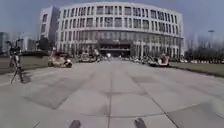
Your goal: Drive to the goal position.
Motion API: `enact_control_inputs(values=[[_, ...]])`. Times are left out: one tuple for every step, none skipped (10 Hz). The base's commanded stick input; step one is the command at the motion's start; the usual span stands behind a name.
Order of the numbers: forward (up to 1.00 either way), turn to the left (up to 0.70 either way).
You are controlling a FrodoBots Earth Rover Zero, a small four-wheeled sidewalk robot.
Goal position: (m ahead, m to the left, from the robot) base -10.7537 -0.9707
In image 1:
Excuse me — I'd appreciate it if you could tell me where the grey paved plaza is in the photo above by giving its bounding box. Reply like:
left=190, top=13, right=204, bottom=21
left=0, top=59, right=224, bottom=128

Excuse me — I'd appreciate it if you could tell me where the row of parked vehicles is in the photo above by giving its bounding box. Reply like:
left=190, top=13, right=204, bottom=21
left=75, top=49, right=102, bottom=64

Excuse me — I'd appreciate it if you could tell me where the large curved white building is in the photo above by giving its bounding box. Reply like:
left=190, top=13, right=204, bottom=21
left=38, top=1, right=186, bottom=59

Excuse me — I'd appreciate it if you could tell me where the red and white vehicle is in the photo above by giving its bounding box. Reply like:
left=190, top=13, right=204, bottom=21
left=148, top=53, right=171, bottom=68

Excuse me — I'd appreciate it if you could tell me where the small yellow vehicle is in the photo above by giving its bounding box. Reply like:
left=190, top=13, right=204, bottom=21
left=47, top=52, right=74, bottom=69

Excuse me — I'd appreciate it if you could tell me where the robot's own part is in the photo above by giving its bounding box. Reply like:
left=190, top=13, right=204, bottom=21
left=133, top=117, right=148, bottom=128
left=68, top=119, right=82, bottom=128

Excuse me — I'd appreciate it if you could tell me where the dark green tree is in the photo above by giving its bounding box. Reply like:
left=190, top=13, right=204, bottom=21
left=37, top=35, right=52, bottom=52

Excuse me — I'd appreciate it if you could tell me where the grass lawn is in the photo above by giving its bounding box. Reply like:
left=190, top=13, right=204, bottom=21
left=169, top=61, right=224, bottom=78
left=0, top=55, right=51, bottom=76

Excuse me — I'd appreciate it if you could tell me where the row of bare trees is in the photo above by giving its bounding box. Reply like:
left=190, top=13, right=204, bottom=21
left=184, top=35, right=224, bottom=64

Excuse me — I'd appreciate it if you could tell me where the parked bicycle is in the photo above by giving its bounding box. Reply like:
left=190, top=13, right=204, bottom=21
left=5, top=39, right=26, bottom=84

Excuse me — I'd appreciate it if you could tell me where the street lamp pole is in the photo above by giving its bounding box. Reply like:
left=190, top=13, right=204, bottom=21
left=207, top=29, right=216, bottom=50

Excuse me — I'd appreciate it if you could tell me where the distant building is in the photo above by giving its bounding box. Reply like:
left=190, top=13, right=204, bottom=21
left=0, top=31, right=11, bottom=55

